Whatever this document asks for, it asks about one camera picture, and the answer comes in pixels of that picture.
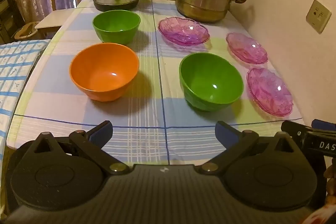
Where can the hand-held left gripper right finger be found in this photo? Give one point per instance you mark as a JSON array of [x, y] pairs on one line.
[[226, 134]]

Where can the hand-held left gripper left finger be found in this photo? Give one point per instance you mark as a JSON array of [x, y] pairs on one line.
[[101, 132]]

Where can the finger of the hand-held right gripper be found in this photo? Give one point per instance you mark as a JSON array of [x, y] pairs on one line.
[[292, 130], [324, 125]]

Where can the wide green bowl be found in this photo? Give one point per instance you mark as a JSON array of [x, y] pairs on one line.
[[211, 82]]

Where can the orange bowl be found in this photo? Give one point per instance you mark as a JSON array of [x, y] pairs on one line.
[[105, 74]]

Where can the large pink glass plate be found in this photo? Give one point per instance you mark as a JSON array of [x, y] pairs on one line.
[[183, 29]]

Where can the person's right forearm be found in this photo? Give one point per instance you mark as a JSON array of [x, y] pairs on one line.
[[324, 216]]

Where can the person's right hand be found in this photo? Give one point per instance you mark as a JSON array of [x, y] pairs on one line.
[[331, 182]]

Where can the checked tablecloth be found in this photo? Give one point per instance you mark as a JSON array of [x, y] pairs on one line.
[[149, 113]]

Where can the blue patterned cloth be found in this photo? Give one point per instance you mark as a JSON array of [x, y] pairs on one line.
[[15, 69]]

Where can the deep green bowl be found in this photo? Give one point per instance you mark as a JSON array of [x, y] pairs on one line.
[[116, 26]]

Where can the woven basket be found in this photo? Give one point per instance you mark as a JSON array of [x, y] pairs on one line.
[[26, 29]]

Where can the dark lattice rack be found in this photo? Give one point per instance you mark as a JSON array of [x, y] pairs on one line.
[[8, 8]]

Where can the large wall socket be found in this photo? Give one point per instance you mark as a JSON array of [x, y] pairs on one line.
[[318, 16]]

